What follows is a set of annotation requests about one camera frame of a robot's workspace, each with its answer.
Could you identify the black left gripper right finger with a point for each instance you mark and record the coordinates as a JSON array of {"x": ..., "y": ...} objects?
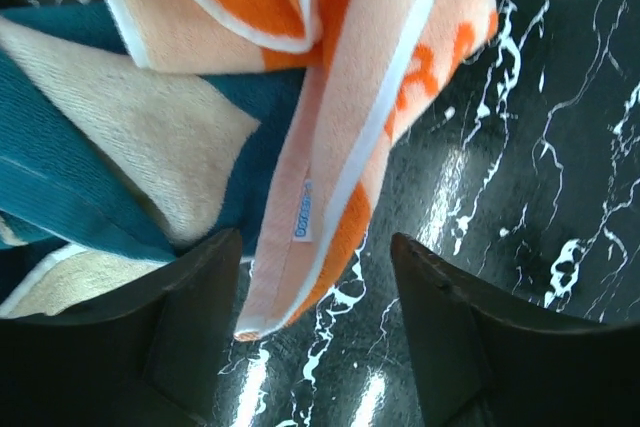
[{"x": 483, "y": 357}]

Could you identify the orange Doraemon towel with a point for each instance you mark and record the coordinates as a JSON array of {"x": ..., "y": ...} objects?
[{"x": 372, "y": 68}]

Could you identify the teal Doraemon towel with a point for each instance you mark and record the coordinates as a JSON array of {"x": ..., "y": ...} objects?
[{"x": 110, "y": 171}]

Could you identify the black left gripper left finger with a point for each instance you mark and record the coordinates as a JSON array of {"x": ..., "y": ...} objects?
[{"x": 144, "y": 354}]

